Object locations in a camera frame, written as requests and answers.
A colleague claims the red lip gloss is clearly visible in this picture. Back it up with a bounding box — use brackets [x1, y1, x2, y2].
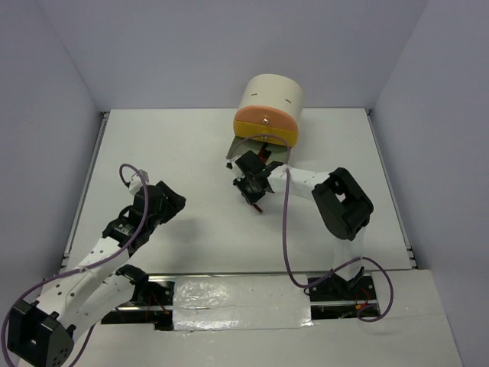
[252, 203, 264, 214]
[257, 143, 271, 162]

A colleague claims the yellow drawer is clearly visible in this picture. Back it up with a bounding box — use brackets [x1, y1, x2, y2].
[233, 120, 299, 147]

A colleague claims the orange top drawer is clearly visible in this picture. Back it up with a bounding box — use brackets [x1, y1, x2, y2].
[234, 106, 297, 130]

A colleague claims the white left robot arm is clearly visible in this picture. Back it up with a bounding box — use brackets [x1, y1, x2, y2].
[4, 181, 186, 366]

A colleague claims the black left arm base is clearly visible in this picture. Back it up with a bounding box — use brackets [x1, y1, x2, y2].
[101, 265, 175, 331]

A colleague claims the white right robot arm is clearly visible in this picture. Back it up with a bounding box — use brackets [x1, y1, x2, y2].
[226, 150, 374, 299]

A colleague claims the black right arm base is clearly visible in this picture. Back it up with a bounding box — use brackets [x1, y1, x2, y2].
[303, 266, 377, 307]

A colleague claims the cream round drawer cabinet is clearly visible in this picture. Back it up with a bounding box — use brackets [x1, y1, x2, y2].
[238, 74, 304, 121]

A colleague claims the silver foil covered panel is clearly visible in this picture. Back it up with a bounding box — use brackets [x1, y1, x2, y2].
[172, 275, 313, 331]

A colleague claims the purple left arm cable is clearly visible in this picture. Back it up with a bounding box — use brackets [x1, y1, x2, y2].
[0, 163, 150, 366]

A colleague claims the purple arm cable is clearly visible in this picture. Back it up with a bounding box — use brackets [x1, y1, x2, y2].
[225, 135, 395, 325]
[0, 163, 150, 366]

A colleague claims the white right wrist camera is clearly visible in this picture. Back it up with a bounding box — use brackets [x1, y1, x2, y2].
[225, 154, 245, 179]

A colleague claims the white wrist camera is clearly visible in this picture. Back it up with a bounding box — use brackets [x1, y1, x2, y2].
[225, 154, 245, 179]
[128, 170, 149, 196]

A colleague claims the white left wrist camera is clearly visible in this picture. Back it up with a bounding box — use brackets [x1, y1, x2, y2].
[128, 170, 149, 196]

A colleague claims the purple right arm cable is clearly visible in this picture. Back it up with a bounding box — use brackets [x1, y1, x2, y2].
[225, 135, 395, 325]

